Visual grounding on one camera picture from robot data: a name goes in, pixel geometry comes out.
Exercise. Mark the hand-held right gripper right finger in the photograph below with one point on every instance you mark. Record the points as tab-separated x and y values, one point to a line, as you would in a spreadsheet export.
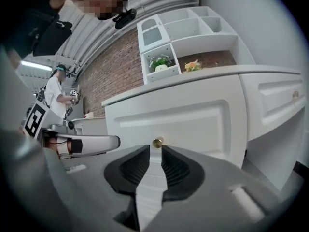
212	202

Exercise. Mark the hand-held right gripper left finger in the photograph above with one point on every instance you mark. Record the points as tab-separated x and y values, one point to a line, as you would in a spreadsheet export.
96	192

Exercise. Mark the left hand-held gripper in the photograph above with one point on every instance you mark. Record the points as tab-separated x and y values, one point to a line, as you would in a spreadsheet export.
36	120

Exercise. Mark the white desk drawer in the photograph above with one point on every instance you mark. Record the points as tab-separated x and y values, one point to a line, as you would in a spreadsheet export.
277	103
193	122

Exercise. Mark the small white background desk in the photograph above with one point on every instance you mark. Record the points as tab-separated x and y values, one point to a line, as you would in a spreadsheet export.
89	126

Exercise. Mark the small beige box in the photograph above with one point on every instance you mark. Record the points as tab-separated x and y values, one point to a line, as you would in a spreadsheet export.
89	115

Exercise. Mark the ceiling strip light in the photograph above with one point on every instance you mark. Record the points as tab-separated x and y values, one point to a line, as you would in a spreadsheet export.
36	65

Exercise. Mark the green plant in white pot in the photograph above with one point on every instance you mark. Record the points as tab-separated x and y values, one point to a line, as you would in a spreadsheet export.
160	63

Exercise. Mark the orange artificial flowers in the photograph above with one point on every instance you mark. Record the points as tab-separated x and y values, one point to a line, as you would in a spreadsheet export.
192	66

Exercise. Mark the white shelf hutch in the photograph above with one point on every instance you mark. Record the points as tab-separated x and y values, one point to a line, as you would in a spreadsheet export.
205	42

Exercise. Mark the black head-mounted camera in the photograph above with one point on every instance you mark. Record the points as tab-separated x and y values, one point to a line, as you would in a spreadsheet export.
125	18

